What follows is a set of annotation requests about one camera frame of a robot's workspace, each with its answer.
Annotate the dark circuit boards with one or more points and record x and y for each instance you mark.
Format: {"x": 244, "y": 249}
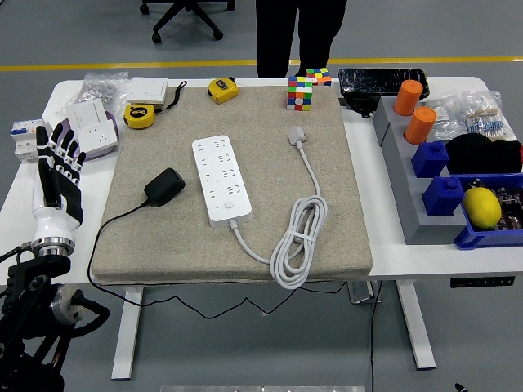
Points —
{"x": 510, "y": 204}

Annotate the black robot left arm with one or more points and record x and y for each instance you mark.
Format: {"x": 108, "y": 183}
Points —
{"x": 32, "y": 277}

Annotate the beige fabric mat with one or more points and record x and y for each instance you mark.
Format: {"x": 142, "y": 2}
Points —
{"x": 265, "y": 196}

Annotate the white circuit breaker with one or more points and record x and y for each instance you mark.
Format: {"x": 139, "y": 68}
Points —
{"x": 24, "y": 143}

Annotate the white switch panel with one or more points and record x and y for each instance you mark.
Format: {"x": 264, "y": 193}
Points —
{"x": 86, "y": 114}

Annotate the blue plastic bin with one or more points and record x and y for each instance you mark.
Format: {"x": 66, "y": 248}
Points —
{"x": 482, "y": 239}

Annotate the yellow lemon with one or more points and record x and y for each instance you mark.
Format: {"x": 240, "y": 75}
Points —
{"x": 482, "y": 208}

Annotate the clear bag of screws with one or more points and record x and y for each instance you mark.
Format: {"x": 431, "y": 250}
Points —
{"x": 100, "y": 87}

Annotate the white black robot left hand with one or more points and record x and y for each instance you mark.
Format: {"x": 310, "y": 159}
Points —
{"x": 55, "y": 212}

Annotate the grey under-table bracket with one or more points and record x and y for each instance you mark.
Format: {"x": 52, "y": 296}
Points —
{"x": 359, "y": 293}

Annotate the black power adapter plug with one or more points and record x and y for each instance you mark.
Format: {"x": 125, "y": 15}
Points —
{"x": 165, "y": 187}

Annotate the grey-white three-pin plug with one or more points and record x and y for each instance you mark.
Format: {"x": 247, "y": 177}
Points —
{"x": 295, "y": 134}

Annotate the black cloth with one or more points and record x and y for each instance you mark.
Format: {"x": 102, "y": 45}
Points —
{"x": 484, "y": 153}

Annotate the white socket panel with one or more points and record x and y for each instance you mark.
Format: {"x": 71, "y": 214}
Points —
{"x": 98, "y": 136}

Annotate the blue plastic block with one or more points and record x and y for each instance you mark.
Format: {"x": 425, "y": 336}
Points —
{"x": 429, "y": 159}
{"x": 443, "y": 197}

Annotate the black plastic-wrapped tray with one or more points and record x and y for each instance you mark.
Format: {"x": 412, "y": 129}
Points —
{"x": 380, "y": 81}

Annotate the white wall switch plate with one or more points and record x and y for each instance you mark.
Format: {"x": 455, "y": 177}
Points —
{"x": 146, "y": 90}

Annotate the grey stepped block holder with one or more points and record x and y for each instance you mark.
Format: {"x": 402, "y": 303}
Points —
{"x": 408, "y": 196}

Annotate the small colourful puzzle cube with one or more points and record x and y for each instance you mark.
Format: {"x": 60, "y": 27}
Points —
{"x": 320, "y": 77}

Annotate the purple bowl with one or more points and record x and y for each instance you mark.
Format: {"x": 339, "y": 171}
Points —
{"x": 100, "y": 155}

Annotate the clear bag of resistors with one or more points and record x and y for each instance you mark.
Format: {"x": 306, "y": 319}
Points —
{"x": 488, "y": 118}

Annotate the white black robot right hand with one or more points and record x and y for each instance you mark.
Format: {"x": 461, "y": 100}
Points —
{"x": 461, "y": 388}

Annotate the black table control panel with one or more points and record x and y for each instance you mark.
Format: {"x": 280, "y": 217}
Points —
{"x": 482, "y": 281}

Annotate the large colourful puzzle cube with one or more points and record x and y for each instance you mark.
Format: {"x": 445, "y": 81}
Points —
{"x": 299, "y": 94}

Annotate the clear bag of small parts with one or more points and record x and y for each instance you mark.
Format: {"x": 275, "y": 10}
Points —
{"x": 443, "y": 120}

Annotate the white table leg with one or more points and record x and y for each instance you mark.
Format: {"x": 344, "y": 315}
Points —
{"x": 417, "y": 326}
{"x": 126, "y": 339}

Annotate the white power strip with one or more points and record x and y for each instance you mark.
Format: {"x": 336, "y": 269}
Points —
{"x": 220, "y": 179}

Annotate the black office chair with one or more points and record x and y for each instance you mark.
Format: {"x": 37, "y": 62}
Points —
{"x": 186, "y": 12}

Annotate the yellow black tape measure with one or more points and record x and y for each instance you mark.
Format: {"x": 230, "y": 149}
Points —
{"x": 139, "y": 116}

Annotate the person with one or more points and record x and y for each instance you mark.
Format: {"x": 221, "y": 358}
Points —
{"x": 278, "y": 36}

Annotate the orange cylinder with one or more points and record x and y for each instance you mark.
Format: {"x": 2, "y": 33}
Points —
{"x": 421, "y": 126}
{"x": 407, "y": 98}

